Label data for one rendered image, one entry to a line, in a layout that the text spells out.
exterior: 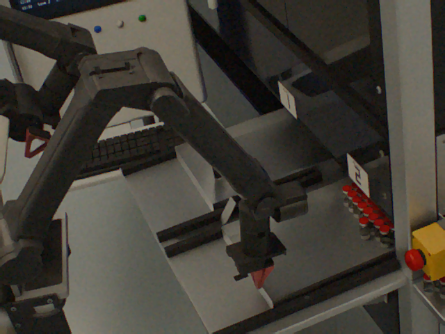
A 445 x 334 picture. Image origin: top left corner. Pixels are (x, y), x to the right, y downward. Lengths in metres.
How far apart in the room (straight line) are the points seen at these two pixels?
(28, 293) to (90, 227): 1.82
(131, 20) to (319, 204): 0.75
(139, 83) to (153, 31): 1.15
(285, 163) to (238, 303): 0.45
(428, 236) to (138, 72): 0.66
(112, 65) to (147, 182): 0.90
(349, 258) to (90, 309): 1.50
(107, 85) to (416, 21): 0.52
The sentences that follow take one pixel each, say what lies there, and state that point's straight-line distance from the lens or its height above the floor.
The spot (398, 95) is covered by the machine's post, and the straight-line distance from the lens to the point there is 1.52.
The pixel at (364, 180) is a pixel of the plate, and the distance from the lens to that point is 1.79.
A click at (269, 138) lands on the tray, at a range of 2.19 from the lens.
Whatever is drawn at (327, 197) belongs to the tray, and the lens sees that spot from 1.99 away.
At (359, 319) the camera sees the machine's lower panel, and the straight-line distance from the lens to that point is 2.19.
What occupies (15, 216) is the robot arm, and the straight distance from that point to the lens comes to 1.42.
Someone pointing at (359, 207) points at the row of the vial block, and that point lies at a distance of 1.88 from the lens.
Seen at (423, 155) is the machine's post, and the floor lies 1.17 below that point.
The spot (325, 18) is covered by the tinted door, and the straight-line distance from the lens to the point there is 1.73.
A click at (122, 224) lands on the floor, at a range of 3.46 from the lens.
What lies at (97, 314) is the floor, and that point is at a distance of 3.13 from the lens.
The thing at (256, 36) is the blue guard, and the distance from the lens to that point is 2.14.
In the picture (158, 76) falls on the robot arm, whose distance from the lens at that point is 1.27.
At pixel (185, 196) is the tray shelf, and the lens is 2.07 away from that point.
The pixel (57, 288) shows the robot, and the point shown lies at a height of 1.04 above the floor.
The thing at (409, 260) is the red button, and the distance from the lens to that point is 1.64.
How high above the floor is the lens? 2.13
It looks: 36 degrees down
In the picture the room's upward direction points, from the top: 12 degrees counter-clockwise
